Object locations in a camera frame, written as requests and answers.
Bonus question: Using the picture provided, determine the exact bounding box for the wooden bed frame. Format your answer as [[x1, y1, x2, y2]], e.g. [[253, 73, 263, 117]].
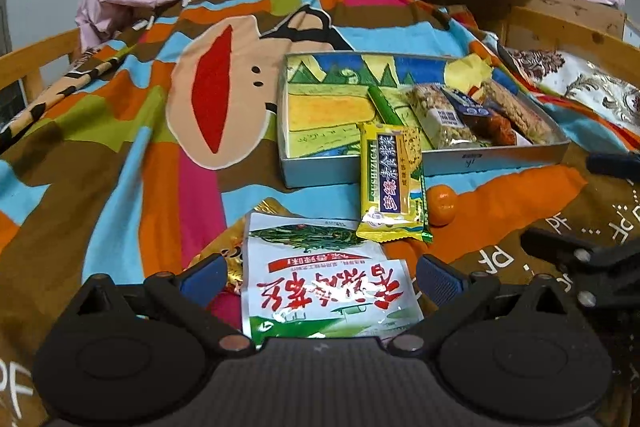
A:
[[0, 4, 623, 108]]

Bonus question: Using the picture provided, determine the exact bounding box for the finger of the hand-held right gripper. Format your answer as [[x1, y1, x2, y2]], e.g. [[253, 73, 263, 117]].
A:
[[586, 151, 640, 182], [520, 227, 640, 314]]

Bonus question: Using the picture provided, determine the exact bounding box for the colourful printed blanket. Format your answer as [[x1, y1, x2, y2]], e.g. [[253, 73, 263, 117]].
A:
[[0, 0, 640, 427]]

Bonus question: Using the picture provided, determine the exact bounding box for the clear grain bar packet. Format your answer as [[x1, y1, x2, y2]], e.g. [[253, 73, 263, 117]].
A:
[[481, 78, 557, 146]]

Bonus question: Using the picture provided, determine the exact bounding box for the white green snack bag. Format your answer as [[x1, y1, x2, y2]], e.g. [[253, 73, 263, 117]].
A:
[[240, 212, 426, 351]]

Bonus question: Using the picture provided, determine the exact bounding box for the metal tray with cartoon lining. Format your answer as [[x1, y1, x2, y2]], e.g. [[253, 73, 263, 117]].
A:
[[279, 51, 571, 190]]

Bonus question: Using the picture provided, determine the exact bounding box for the clear nut bar packet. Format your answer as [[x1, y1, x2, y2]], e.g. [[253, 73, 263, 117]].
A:
[[404, 83, 477, 148]]

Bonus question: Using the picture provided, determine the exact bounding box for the red snack packet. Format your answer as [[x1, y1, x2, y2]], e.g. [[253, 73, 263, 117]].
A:
[[442, 87, 519, 146]]

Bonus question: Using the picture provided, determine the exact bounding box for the green stick packet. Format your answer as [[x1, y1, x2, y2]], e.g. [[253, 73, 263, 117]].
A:
[[367, 86, 404, 128]]

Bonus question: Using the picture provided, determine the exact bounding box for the gold snack packet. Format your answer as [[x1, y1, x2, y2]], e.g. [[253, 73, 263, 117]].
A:
[[187, 198, 292, 296]]

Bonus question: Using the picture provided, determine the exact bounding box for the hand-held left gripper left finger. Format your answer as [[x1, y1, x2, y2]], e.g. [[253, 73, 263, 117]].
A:
[[65, 252, 256, 356]]

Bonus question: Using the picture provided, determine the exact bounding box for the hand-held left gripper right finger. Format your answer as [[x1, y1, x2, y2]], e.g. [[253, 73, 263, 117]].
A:
[[387, 253, 577, 355]]

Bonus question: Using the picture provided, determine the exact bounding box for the floral satin pillow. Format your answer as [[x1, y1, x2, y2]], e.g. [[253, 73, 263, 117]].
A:
[[497, 46, 640, 148]]

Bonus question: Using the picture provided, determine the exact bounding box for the small mandarin orange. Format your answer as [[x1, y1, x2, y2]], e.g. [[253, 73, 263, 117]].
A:
[[425, 186, 459, 228]]

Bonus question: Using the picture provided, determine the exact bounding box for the tan black patterned cloth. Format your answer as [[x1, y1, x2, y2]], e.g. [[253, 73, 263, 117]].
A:
[[0, 49, 128, 148]]

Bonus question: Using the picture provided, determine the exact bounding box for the yellow green cracker packet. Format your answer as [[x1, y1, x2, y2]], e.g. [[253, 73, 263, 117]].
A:
[[355, 123, 434, 245]]

